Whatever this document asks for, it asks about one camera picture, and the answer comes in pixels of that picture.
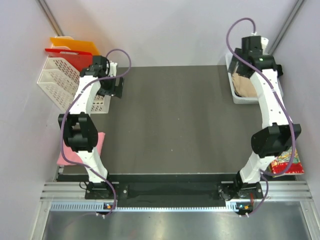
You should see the pink folded t shirt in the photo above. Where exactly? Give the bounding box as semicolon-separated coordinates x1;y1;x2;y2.
56;132;106;166

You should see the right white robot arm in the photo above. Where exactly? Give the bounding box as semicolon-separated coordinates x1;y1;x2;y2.
225;36;302;199

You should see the orange plastic folder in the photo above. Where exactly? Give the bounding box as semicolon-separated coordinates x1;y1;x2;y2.
50;37;101;56

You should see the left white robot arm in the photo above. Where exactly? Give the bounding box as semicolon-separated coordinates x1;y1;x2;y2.
58;55;124;199

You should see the white perforated file organizer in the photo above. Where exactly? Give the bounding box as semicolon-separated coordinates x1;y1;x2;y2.
37;57;111;115

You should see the purple cable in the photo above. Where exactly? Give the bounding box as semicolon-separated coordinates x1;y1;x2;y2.
226;17;297;217
59;48;132;217

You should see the white slotted cable duct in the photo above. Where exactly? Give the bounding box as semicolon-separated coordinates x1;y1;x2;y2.
50;201;239;213

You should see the red plastic folder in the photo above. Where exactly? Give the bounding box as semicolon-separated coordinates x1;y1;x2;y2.
44;48;93;72

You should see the white mesh laundry basket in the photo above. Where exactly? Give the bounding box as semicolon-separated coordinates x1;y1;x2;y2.
225;51;284;105

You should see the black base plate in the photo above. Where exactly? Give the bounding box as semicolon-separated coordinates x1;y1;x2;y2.
84;182;263;201

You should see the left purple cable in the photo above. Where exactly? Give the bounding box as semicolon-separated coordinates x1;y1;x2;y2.
59;48;132;217

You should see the colourful picture book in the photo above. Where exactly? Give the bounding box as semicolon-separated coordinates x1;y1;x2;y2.
267;147;305;176

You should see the beige t shirt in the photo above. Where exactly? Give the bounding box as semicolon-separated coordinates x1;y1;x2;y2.
231;72;257;98

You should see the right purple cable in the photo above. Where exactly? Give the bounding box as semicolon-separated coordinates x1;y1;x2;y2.
226;17;297;217

